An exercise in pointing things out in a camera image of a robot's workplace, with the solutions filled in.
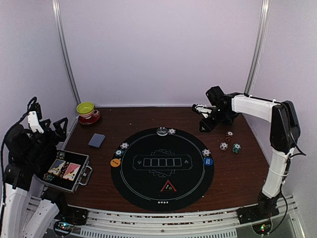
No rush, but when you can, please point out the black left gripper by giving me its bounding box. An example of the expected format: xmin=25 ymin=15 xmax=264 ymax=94
xmin=23 ymin=117 xmax=68 ymax=165

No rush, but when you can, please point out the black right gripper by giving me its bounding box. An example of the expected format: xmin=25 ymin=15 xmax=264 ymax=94
xmin=200 ymin=106 xmax=230 ymax=132

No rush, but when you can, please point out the blue white poker chip stack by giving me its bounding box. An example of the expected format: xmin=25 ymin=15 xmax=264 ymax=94
xmin=219 ymin=142 xmax=228 ymax=151

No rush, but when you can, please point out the blue round blind button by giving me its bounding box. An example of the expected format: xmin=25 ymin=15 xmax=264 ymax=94
xmin=203 ymin=157 xmax=213 ymax=166

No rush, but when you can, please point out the green poker chip stack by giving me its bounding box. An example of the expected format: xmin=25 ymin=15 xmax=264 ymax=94
xmin=232 ymin=143 xmax=242 ymax=153

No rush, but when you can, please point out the clear round dealer button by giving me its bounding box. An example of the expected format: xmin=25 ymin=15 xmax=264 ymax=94
xmin=157 ymin=126 xmax=168 ymax=136

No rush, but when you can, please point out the orange round blind button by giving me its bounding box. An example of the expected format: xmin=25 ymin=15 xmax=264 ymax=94
xmin=110 ymin=158 xmax=121 ymax=168

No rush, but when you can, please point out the red black triangle marker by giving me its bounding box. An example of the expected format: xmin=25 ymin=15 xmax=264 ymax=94
xmin=160 ymin=180 xmax=177 ymax=192

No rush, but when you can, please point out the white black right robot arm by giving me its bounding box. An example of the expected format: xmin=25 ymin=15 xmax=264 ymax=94
xmin=200 ymin=86 xmax=301 ymax=219

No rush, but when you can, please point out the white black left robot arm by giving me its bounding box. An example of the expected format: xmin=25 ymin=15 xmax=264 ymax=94
xmin=3 ymin=122 xmax=214 ymax=225

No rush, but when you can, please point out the green bowl on red saucer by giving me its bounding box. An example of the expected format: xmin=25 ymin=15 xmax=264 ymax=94
xmin=76 ymin=102 xmax=101 ymax=125

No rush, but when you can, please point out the blue card box in case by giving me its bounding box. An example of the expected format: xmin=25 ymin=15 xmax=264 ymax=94
xmin=48 ymin=159 xmax=65 ymax=176

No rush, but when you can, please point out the blue playing card deck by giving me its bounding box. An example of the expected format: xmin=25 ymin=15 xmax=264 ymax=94
xmin=88 ymin=133 xmax=106 ymax=148

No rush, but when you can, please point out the aluminium poker case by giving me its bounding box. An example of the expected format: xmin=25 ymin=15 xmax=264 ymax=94
xmin=39 ymin=150 xmax=93 ymax=193

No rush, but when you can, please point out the red card box in case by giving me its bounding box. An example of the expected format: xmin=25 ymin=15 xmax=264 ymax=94
xmin=62 ymin=163 xmax=81 ymax=181

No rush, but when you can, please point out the round black poker mat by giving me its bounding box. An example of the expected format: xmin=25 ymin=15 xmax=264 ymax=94
xmin=111 ymin=128 xmax=214 ymax=212

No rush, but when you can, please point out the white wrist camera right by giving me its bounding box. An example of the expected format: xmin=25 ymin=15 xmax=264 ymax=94
xmin=192 ymin=104 xmax=212 ymax=118

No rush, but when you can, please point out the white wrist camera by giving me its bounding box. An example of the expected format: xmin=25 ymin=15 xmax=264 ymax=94
xmin=27 ymin=103 xmax=44 ymax=134
xmin=192 ymin=104 xmax=212 ymax=118

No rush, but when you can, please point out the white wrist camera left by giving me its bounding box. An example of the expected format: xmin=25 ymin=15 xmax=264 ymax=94
xmin=27 ymin=103 xmax=44 ymax=134

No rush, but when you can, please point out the aluminium front rail frame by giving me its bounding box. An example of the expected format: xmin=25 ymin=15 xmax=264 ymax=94
xmin=27 ymin=194 xmax=305 ymax=238

